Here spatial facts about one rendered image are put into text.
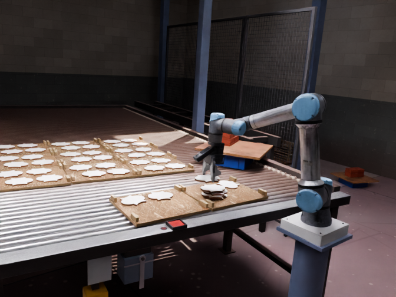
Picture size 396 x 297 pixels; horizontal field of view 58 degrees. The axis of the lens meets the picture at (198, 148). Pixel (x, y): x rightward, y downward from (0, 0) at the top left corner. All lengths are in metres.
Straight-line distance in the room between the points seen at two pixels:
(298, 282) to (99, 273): 1.00
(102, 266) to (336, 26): 6.38
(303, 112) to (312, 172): 0.27
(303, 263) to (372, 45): 5.38
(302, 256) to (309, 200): 0.36
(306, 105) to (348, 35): 5.57
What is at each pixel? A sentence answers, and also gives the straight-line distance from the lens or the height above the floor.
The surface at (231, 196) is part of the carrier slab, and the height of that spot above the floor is 0.94.
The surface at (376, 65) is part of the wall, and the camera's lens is 6.85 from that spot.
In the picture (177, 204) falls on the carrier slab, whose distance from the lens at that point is 1.90.
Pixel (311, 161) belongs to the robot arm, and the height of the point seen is 1.27.
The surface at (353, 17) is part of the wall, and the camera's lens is 7.17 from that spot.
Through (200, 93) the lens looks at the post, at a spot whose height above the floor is 1.36.
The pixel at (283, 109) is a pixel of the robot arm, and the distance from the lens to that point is 1.83.
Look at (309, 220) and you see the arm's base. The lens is 1.87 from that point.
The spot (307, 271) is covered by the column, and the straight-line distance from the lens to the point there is 1.97.
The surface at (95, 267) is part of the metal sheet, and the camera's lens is 1.62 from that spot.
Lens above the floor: 1.66
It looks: 13 degrees down
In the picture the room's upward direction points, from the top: 4 degrees clockwise
